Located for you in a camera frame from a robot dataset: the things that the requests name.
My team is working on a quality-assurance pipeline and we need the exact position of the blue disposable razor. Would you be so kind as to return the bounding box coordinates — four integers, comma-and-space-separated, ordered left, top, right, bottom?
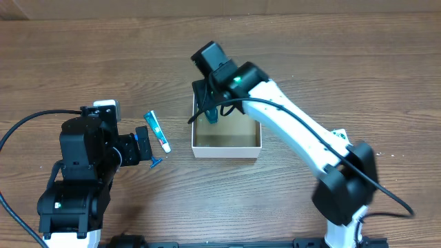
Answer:
135, 134, 163, 169

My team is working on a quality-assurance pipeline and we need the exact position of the teal mouthwash bottle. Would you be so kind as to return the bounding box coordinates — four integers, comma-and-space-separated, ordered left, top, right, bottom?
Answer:
205, 107, 218, 124

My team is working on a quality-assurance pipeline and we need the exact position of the teal toothpaste tube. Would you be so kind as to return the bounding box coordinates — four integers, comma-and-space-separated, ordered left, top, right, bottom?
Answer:
144, 110, 172, 154

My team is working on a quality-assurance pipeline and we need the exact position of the green white soap packet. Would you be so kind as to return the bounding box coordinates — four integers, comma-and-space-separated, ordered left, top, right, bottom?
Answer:
332, 129, 348, 140

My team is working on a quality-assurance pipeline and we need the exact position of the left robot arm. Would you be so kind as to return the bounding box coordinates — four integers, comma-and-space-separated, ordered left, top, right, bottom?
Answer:
37, 105, 152, 247

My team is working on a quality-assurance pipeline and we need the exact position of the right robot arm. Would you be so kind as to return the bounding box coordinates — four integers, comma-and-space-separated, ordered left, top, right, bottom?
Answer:
191, 41, 378, 247

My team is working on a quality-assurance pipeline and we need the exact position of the white cardboard box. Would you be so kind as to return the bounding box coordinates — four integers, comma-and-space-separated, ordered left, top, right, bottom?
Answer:
191, 110, 263, 158

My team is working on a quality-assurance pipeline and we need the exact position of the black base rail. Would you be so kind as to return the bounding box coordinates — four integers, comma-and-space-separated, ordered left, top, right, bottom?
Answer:
99, 234, 390, 248

